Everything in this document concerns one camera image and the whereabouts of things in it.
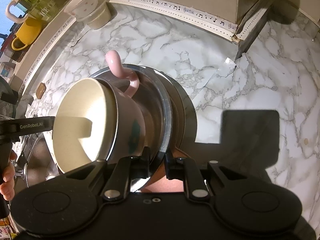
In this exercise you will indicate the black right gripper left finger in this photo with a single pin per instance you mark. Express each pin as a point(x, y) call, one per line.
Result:
point(132, 167)

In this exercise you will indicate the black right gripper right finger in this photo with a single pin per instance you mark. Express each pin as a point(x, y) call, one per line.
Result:
point(185, 169)

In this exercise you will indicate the large steel bowl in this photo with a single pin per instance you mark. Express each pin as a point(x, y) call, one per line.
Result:
point(169, 115)

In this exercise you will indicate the cream round bowl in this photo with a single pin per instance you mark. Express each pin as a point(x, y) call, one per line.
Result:
point(85, 125)

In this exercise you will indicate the person's left hand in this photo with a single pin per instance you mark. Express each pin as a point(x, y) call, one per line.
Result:
point(7, 187)

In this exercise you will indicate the grey round metal lid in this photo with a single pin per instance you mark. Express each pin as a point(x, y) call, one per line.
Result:
point(35, 164)

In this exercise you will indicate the yellow mug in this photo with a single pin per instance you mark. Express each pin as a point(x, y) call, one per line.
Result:
point(27, 33)

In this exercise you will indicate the white cup in beige cup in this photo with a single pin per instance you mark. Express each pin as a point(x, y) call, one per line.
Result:
point(93, 13)

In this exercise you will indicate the white music note trim strip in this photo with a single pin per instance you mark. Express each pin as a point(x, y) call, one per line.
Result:
point(188, 44)

